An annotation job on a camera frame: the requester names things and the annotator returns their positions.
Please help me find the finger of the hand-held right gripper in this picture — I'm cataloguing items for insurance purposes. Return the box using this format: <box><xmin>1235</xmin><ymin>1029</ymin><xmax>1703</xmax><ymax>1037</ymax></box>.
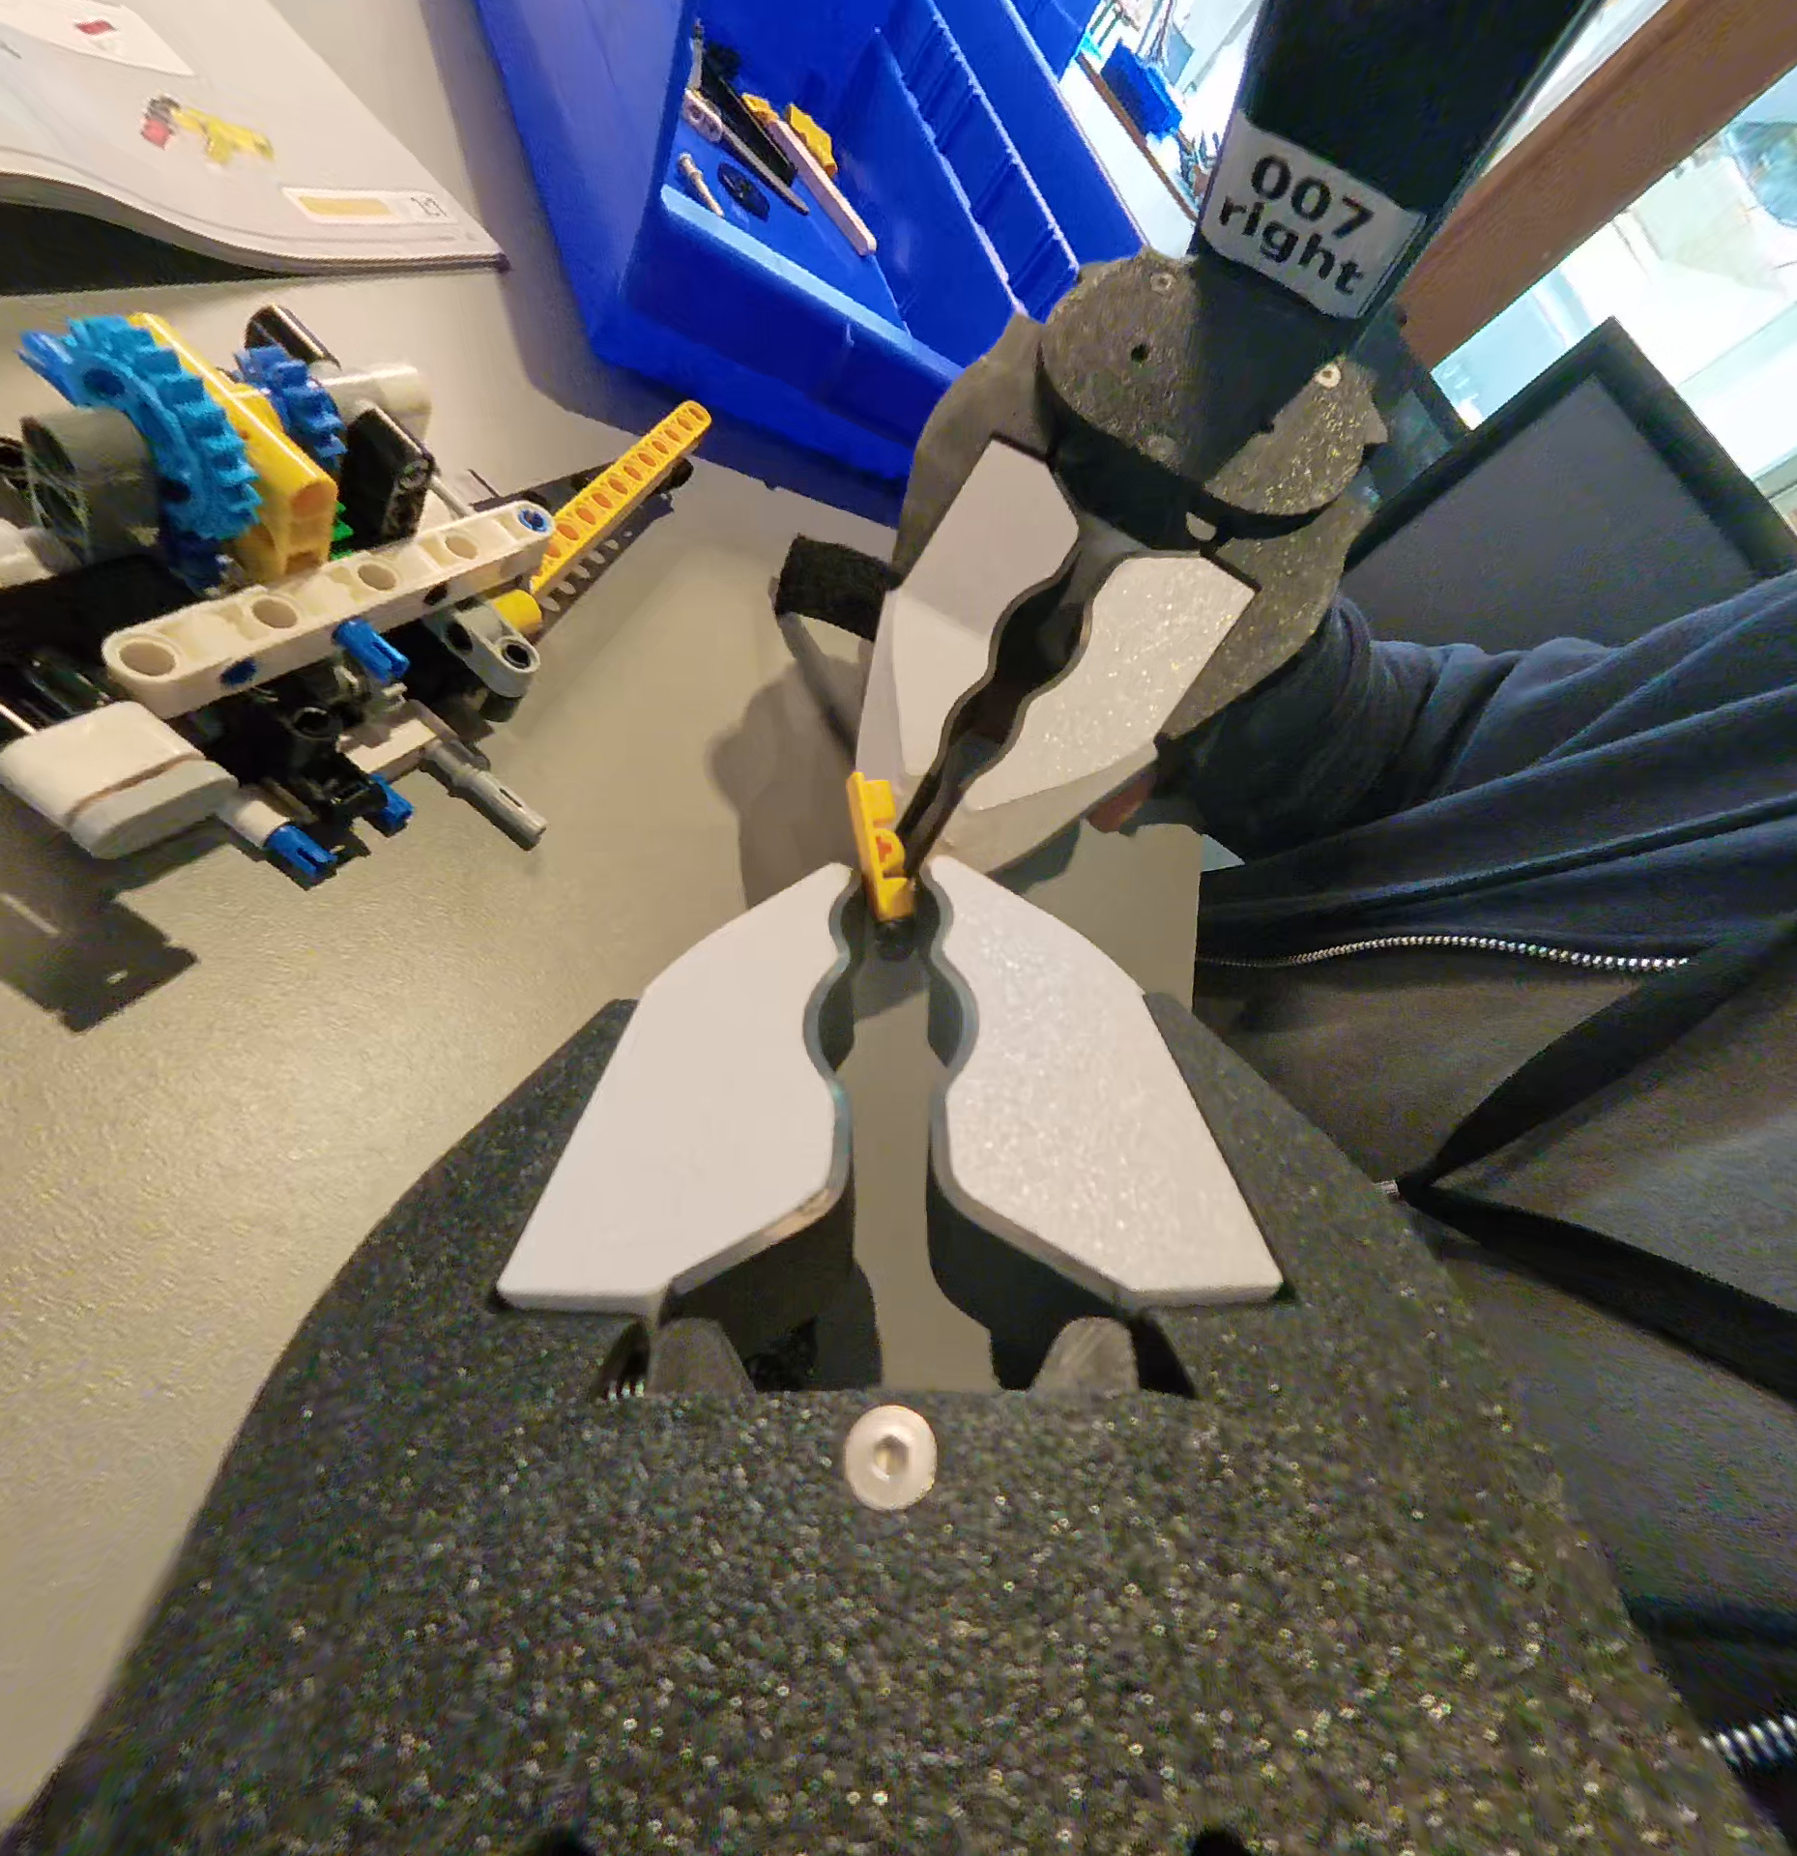
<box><xmin>856</xmin><ymin>436</ymin><xmax>1090</xmax><ymax>833</ymax></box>
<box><xmin>920</xmin><ymin>551</ymin><xmax>1262</xmax><ymax>871</ymax></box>

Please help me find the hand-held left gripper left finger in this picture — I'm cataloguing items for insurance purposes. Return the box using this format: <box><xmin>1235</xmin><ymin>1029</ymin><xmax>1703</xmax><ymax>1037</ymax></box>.
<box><xmin>490</xmin><ymin>861</ymin><xmax>861</xmax><ymax>1324</ymax></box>

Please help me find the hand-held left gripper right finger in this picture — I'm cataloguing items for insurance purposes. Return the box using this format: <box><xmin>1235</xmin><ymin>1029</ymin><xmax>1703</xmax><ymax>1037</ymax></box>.
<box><xmin>917</xmin><ymin>851</ymin><xmax>1287</xmax><ymax>1329</ymax></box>

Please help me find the yellow lego connector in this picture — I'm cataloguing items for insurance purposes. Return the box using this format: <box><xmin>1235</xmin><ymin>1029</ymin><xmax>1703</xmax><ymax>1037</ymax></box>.
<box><xmin>846</xmin><ymin>772</ymin><xmax>923</xmax><ymax>926</ymax></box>

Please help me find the blue plastic bin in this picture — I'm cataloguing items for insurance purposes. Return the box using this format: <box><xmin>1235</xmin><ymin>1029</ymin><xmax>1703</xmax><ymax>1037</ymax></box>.
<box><xmin>468</xmin><ymin>0</ymin><xmax>1149</xmax><ymax>528</ymax></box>

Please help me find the cluster of lego beams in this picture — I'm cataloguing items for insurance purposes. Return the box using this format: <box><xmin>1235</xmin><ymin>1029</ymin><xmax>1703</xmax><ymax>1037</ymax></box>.
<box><xmin>675</xmin><ymin>39</ymin><xmax>884</xmax><ymax>261</ymax></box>

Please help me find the partly built lego vehicle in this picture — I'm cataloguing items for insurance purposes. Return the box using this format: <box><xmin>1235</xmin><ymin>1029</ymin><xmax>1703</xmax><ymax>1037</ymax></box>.
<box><xmin>0</xmin><ymin>305</ymin><xmax>712</xmax><ymax>889</ymax></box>

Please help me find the lego instruction booklet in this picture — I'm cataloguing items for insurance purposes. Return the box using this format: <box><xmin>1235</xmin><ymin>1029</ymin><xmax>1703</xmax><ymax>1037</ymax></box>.
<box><xmin>0</xmin><ymin>0</ymin><xmax>512</xmax><ymax>282</ymax></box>

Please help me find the navy zip jacket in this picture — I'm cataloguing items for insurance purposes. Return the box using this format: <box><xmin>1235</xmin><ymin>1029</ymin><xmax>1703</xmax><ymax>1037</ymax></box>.
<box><xmin>1196</xmin><ymin>559</ymin><xmax>1797</xmax><ymax>1856</ymax></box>

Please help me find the black framed panel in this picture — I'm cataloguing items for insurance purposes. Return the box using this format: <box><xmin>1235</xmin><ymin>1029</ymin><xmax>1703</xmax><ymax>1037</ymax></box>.
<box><xmin>1337</xmin><ymin>314</ymin><xmax>1797</xmax><ymax>658</ymax></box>

